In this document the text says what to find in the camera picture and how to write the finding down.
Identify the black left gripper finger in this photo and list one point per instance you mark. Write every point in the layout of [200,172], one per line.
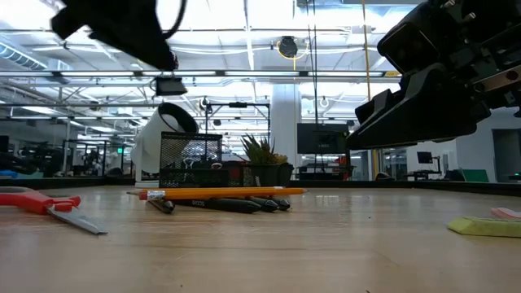
[118,24]

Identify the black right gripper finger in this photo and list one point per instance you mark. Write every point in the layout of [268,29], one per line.
[372,106]
[415,118]

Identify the yellow-green sticky note pad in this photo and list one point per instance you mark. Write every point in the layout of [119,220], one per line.
[484,227]

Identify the black mesh desk organizer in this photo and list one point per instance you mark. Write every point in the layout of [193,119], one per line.
[179,146]

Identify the small black monitor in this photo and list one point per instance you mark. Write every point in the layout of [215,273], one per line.
[424,157]

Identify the green panel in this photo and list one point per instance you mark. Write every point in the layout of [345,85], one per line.
[475,176]

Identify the potted succulent plant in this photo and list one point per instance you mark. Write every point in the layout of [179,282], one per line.
[260,152]

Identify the white desk lamp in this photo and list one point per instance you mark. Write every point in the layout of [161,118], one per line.
[148,142]

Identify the black aluminium table frame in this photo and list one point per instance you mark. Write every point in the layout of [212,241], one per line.
[407,186]

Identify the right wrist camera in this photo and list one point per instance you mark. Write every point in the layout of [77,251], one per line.
[407,46]

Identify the black gantry frame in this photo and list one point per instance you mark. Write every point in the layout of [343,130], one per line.
[238,104]

